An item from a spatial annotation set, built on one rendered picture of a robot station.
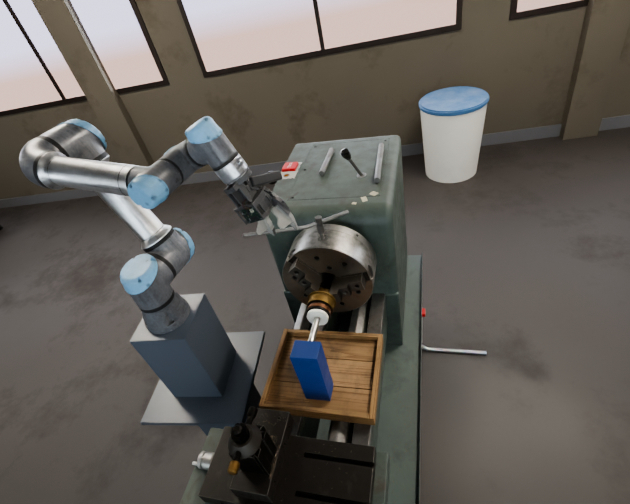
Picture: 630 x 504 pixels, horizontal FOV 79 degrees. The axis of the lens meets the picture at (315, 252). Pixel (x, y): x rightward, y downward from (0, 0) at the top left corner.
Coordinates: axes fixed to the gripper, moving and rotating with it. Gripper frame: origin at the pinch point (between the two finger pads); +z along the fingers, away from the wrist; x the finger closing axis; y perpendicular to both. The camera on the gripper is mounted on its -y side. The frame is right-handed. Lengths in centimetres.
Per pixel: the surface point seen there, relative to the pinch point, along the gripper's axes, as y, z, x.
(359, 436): 32, 54, 6
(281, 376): 22, 43, -22
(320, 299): 4.1, 26.0, -2.5
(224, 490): 59, 34, -14
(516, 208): -205, 167, 12
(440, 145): -240, 111, -35
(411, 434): 16, 89, 3
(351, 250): -11.5, 21.6, 5.9
